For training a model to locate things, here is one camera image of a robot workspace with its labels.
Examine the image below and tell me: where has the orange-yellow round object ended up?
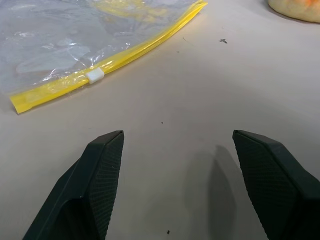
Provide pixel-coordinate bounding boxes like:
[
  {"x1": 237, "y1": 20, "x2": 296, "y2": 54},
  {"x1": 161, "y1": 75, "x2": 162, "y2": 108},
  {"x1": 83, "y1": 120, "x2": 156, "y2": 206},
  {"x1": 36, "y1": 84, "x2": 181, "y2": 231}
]
[{"x1": 267, "y1": 0, "x2": 320, "y2": 24}]

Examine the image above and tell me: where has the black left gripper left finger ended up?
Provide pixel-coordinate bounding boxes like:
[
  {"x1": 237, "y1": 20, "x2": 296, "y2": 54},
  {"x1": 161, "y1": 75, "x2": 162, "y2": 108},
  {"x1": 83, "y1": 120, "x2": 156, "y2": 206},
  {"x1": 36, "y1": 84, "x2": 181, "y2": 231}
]
[{"x1": 21, "y1": 130, "x2": 125, "y2": 240}]

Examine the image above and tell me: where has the clear yellow-zip plastic bag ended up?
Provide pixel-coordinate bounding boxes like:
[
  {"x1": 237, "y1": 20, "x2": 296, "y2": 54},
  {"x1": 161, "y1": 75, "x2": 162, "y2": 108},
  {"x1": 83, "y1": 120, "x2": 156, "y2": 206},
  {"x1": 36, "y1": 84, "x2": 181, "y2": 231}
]
[{"x1": 0, "y1": 0, "x2": 209, "y2": 116}]

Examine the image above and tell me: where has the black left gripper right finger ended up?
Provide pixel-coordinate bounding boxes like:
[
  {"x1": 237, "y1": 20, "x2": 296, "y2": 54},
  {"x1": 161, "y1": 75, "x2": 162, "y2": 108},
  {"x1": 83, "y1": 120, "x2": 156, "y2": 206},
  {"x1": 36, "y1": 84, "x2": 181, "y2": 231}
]
[{"x1": 232, "y1": 129, "x2": 320, "y2": 240}]

